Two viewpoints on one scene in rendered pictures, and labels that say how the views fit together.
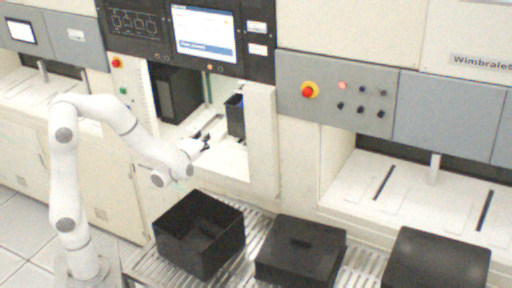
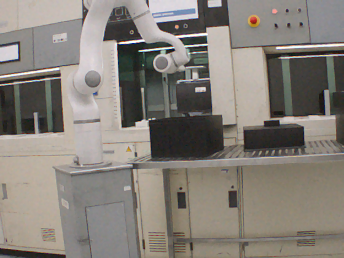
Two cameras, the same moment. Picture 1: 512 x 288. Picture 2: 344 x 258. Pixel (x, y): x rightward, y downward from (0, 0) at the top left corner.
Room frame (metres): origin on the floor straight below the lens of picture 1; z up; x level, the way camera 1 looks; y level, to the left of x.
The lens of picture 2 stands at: (-0.30, 0.95, 1.00)
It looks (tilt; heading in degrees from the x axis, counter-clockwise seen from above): 3 degrees down; 335
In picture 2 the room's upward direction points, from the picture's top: 4 degrees counter-clockwise
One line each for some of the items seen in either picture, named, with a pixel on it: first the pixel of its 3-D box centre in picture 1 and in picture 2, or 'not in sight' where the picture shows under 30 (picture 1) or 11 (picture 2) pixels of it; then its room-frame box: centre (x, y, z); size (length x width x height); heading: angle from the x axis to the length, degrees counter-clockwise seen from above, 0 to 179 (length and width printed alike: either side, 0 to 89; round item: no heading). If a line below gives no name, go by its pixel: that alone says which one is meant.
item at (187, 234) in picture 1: (199, 233); (187, 135); (1.63, 0.01, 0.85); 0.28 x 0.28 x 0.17; 43
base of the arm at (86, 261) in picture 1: (81, 256); (88, 144); (1.60, 0.50, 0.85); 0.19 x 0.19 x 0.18
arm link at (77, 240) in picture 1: (69, 212); (82, 95); (1.63, 0.50, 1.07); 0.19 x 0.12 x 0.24; 7
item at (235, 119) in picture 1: (255, 109); (196, 92); (2.18, -0.35, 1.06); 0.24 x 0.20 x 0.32; 51
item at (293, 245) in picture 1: (300, 250); (272, 133); (1.47, -0.38, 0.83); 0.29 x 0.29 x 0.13; 58
